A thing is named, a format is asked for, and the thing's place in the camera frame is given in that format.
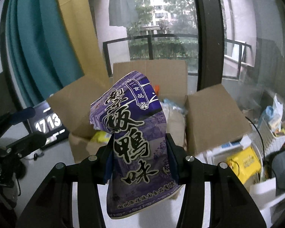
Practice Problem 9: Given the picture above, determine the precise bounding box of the purple snack packet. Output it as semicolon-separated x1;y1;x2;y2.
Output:
90;71;184;221

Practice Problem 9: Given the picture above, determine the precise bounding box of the grey hanging cloth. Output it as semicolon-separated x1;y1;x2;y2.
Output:
108;0;139;28

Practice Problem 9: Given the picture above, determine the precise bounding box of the yellow curtain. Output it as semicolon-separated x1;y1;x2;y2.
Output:
56;0;112;95

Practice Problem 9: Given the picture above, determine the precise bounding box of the black tablet clock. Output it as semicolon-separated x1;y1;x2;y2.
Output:
26;101;68;150

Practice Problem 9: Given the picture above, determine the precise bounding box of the white slatted basket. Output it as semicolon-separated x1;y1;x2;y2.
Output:
261;119;285;155

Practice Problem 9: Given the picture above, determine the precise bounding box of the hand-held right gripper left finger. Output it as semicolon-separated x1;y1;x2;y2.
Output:
15;135;116;228

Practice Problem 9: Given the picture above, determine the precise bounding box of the yellow wipes packet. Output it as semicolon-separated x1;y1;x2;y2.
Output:
226;146;263;183

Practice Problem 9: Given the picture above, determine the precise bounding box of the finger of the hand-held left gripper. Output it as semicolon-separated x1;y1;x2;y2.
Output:
0;107;36;143
5;134;47;159

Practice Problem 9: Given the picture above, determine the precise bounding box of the teal curtain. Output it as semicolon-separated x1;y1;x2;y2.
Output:
5;0;85;110

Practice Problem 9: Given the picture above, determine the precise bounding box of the black window frame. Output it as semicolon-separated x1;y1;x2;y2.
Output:
191;0;226;93

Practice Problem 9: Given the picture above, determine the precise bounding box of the white plastic device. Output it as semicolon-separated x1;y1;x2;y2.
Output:
248;177;285;219

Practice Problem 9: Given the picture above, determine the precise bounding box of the beige snack packet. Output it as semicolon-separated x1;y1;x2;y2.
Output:
163;107;187;148

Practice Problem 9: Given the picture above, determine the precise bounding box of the brown cardboard box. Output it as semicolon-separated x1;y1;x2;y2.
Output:
46;60;252;164

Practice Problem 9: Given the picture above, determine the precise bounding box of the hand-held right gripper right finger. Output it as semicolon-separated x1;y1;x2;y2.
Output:
166;134;268;228

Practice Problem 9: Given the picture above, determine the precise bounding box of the white crumpled bag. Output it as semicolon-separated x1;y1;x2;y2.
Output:
272;94;284;124

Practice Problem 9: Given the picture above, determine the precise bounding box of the black balcony railing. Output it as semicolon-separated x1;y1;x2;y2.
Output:
102;34;252;81

